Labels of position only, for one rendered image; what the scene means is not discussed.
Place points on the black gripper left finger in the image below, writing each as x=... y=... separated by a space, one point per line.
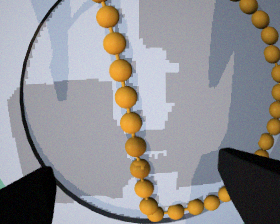
x=29 y=200

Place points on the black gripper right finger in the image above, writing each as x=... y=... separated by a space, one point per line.
x=253 y=184

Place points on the pale grey round board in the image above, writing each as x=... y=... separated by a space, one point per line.
x=202 y=83

